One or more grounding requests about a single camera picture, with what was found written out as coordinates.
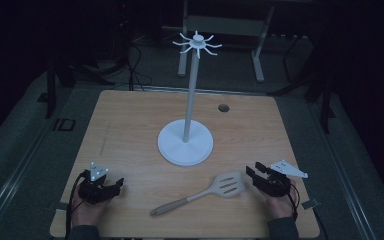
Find white metal table frame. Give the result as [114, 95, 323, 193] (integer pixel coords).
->
[177, 0, 276, 83]

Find person's right hand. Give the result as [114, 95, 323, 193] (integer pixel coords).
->
[265, 179, 298, 220]

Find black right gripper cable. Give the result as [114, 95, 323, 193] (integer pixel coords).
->
[287, 181, 302, 222]

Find black floor cables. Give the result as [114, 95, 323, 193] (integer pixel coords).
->
[114, 19, 181, 93]

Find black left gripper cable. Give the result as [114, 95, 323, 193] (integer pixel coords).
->
[64, 172, 89, 240]

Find white hook rack stand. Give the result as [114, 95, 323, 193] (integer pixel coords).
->
[157, 30, 223, 167]

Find grey slotted spatula wooden handle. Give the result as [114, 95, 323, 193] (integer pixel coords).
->
[149, 171, 247, 217]

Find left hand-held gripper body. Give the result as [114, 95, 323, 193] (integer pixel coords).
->
[77, 161, 118, 205]

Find person's left hand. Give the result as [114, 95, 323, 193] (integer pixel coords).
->
[70, 186, 112, 228]

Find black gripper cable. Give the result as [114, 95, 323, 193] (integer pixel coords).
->
[287, 181, 302, 222]
[64, 172, 89, 240]

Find black metal stand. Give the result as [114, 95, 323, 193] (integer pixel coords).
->
[269, 33, 336, 135]
[37, 49, 116, 120]

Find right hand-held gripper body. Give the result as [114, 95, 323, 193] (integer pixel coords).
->
[252, 159, 309, 198]

